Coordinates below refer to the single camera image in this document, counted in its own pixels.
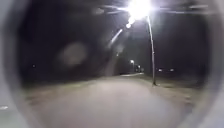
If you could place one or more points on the dark grass verge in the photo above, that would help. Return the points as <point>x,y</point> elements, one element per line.
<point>53,88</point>
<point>176,88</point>

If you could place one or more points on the grey paved path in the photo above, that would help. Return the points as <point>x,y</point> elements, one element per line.
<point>110,106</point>

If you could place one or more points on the street lamp pole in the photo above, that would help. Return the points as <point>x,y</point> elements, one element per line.
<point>152,53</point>

